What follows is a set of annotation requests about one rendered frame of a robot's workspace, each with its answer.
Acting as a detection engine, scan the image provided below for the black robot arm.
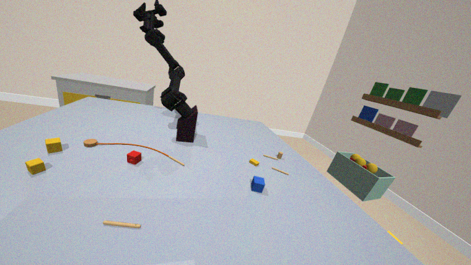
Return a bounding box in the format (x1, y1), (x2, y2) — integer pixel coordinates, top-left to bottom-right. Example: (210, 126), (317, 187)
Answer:
(140, 16), (194, 120)

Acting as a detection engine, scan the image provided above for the red cube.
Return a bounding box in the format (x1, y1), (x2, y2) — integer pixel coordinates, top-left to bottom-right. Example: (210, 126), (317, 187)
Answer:
(127, 150), (141, 165)

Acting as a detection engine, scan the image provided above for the small yellow block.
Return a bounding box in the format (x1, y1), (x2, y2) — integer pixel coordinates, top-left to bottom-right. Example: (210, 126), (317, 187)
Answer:
(25, 158), (46, 174)
(250, 159), (259, 166)
(45, 137), (62, 153)

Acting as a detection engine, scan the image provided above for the blue cube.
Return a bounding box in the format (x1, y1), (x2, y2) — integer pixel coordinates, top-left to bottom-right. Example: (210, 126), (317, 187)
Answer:
(251, 176), (265, 193)

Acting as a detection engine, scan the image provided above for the round wooden button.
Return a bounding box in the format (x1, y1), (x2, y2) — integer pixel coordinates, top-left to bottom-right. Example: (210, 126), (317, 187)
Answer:
(84, 139), (97, 147)

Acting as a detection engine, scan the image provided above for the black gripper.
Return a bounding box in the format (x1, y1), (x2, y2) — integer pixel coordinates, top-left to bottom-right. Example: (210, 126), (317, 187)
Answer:
(133, 0), (167, 25)

